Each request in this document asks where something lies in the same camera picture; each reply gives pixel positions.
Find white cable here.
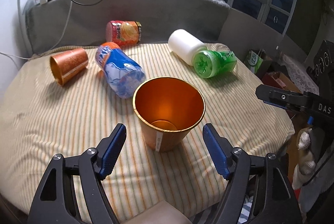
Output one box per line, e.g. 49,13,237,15
0,0,74,61

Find green tea bottle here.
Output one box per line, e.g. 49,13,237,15
192,50,237,79

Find grey sofa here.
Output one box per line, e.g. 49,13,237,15
24,0,309,63

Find red snack canister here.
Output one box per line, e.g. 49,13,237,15
105,20,142,46

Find striped blue white trousers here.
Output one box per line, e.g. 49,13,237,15
190,195,256,224

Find white plastic jar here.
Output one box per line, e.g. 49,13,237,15
168,29,207,66

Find green paper shopping bag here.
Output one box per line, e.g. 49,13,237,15
244,49,266,74

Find blue plastic bottle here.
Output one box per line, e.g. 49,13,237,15
95,42,146,98

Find orange patterned paper cup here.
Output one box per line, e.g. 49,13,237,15
133,76,205,153

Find gloved right hand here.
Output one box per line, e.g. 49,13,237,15
292,127,316,190

